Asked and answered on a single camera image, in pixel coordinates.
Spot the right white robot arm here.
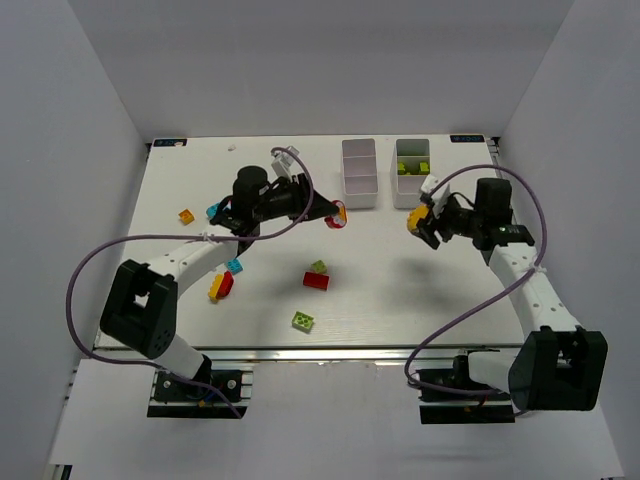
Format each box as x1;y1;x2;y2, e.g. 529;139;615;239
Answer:
407;175;608;411

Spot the lime 2x2 lego brick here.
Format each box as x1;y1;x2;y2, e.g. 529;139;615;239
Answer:
291;311;314;333

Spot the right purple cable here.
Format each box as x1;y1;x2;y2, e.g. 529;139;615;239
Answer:
403;164;547;416

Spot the olive 2x2 lego brick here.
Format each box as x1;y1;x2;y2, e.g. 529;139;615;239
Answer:
419;161;430;175

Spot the red flower lego piece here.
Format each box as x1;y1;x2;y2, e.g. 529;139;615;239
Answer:
324;200;348;229

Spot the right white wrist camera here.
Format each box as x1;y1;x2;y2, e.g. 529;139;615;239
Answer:
420;174;451;218

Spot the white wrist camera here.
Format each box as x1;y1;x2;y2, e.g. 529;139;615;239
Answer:
271;146;299;180
420;174;451;218

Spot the yellow oval lego piece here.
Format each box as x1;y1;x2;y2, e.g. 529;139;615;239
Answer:
407;204;430;234

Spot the purple cable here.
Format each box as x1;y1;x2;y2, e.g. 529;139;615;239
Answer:
66;146;316;420
403;164;547;416

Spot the pale green 2x2 lego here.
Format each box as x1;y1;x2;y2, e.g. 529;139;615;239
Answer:
310;260;328;275

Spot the yellow small lego brick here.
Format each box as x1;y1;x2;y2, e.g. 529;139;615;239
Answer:
208;274;224;303

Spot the orange small lego brick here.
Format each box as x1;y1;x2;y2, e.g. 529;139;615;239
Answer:
178;209;195;225

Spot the red 2x3 lego brick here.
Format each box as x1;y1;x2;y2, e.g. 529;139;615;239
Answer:
302;271;330;291

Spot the left white sorting container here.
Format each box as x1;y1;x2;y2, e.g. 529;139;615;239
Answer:
341;138;379;210

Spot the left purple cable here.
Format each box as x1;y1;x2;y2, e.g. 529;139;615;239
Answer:
66;146;316;420

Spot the aluminium table rail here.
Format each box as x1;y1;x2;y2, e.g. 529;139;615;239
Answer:
94;344;520;363

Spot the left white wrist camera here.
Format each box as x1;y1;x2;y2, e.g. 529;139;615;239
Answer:
271;146;299;180

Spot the cyan arched lego brick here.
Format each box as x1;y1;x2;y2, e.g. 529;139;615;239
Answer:
206;203;221;220

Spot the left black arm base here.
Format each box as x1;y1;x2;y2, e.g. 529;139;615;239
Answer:
147;368;253;420

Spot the cyan 2x3 lego plate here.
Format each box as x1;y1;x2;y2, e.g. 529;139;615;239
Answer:
225;259;244;275

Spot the right white sorting container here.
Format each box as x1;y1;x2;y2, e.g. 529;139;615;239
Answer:
390;138;431;210

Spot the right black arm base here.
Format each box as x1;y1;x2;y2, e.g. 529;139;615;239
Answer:
412;355;517;425

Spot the red curved lego piece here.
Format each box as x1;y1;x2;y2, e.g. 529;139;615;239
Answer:
216;271;234;299

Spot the white sorting container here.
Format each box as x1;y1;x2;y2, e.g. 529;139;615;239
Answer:
341;138;379;210
390;138;431;210

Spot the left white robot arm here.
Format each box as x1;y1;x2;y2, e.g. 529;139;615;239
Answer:
100;166;340;383

